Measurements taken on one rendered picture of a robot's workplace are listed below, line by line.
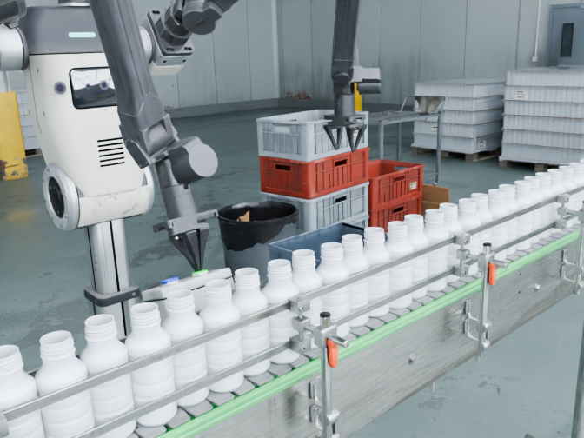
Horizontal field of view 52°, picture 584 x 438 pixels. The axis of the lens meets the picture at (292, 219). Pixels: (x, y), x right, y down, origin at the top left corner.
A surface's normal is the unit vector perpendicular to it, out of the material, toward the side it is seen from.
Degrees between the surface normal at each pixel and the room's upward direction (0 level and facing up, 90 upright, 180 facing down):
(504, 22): 90
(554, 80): 90
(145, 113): 99
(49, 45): 90
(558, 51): 90
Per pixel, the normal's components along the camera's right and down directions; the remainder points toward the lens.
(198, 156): 0.67, -0.17
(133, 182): 0.66, 0.18
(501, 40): -0.74, 0.21
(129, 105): -0.50, 0.42
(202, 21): -0.05, 0.91
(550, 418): -0.04, -0.96
